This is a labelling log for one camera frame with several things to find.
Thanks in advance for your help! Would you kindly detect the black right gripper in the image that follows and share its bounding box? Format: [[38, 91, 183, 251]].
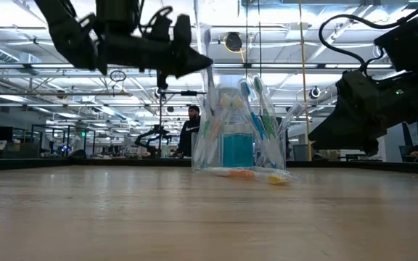
[[307, 85, 413, 157]]

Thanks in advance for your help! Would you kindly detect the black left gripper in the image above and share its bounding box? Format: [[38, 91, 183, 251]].
[[121, 36, 213, 78]]

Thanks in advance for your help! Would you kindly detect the black equipment cabinet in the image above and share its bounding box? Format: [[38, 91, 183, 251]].
[[274, 116, 290, 162]]

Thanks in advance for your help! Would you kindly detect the clear bag with tubes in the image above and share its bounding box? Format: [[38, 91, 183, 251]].
[[190, 130, 288, 172]]

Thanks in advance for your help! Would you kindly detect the long ceiling light strip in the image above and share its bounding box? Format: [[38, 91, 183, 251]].
[[0, 102, 340, 109], [0, 62, 395, 70]]

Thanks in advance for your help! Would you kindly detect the black office chair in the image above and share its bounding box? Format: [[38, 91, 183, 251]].
[[399, 121, 418, 163]]

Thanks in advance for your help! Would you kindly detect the person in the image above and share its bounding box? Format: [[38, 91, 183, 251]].
[[172, 104, 202, 160]]

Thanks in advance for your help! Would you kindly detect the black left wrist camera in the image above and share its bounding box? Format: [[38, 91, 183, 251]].
[[174, 14, 192, 55]]

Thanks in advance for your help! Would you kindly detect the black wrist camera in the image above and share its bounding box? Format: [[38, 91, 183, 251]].
[[174, 14, 192, 55], [338, 70, 390, 109]]

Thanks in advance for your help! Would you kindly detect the black aluminium table frame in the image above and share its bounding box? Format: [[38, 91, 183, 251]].
[[0, 157, 418, 175]]

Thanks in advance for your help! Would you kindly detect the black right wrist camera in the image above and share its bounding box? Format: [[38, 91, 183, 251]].
[[338, 70, 390, 109]]

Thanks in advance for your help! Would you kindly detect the thin black hanging cable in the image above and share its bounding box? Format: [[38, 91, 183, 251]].
[[244, 0, 249, 79]]

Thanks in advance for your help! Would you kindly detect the black left camera cable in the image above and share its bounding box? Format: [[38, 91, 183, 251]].
[[138, 5, 176, 37]]

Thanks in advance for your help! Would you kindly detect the black camera cable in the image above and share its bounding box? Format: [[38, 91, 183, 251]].
[[317, 13, 401, 72], [138, 5, 176, 37]]

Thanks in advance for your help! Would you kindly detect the black background camera gantry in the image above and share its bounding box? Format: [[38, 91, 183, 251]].
[[156, 86, 208, 160]]

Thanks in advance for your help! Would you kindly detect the black hanging cable with coil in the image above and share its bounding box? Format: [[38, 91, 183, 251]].
[[258, 0, 263, 79]]

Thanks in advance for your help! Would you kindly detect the black right camera cable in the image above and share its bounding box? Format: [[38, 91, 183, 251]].
[[317, 13, 401, 72]]

